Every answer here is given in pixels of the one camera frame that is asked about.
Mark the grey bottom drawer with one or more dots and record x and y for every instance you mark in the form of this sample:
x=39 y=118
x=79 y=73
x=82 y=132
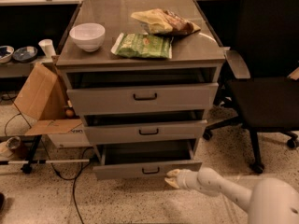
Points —
x=124 y=170

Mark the grey drawer cabinet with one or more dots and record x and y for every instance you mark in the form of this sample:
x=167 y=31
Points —
x=196 y=58

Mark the black and white stand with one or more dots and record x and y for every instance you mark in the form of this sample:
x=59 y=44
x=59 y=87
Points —
x=32 y=143

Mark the grey top drawer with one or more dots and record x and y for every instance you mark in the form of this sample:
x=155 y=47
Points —
x=142 y=99

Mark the low grey side shelf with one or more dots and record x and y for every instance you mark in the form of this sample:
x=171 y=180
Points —
x=15 y=69

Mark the small brown cup on floor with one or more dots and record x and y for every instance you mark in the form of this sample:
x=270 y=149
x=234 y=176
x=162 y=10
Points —
x=16 y=145

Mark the green chip bag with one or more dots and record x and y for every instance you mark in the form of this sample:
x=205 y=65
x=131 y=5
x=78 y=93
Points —
x=143 y=46

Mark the black office chair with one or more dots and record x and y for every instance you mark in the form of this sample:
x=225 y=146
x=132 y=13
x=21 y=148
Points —
x=260 y=76

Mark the white paper cup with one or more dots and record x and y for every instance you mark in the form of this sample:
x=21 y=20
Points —
x=47 y=47

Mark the brown cardboard box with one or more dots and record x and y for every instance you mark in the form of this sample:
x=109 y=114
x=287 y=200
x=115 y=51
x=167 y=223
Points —
x=43 y=98

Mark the blue bowl on shelf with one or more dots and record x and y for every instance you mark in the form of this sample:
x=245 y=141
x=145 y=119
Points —
x=25 y=54

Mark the grey drawer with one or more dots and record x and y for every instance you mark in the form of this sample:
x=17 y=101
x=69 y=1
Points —
x=124 y=170
x=145 y=132
x=142 y=99

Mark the grey middle drawer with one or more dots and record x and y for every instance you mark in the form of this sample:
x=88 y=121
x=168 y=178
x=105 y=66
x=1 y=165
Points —
x=145 y=132

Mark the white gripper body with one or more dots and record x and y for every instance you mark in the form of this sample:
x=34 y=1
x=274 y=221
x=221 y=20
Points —
x=185 y=178

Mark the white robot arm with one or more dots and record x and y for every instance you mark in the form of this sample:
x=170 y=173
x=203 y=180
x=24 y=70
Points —
x=271 y=201

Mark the yellow brown chip bag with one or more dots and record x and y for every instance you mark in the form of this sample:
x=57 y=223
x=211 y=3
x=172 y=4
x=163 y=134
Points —
x=164 y=22

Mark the white blue bowl at edge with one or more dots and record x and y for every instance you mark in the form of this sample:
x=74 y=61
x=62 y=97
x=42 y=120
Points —
x=6 y=53

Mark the white ceramic bowl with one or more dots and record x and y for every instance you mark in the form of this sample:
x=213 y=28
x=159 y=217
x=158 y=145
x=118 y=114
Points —
x=88 y=36

